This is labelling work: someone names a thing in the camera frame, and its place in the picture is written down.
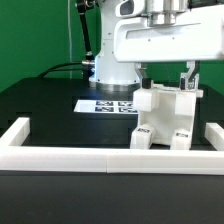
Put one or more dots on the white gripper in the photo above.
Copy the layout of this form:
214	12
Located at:
197	35

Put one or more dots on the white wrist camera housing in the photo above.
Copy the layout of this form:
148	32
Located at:
130	8

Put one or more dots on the white U-shaped frame fence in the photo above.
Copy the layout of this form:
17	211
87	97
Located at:
15	156

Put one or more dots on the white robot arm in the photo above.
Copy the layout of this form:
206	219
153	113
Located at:
111	73

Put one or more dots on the white chair seat part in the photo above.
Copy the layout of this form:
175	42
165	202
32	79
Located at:
165	123

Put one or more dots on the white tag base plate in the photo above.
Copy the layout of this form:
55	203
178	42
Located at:
105	106

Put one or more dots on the black pole with clamp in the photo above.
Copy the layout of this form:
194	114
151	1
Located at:
82	7

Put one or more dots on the white chair back part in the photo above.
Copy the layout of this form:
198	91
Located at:
182	102

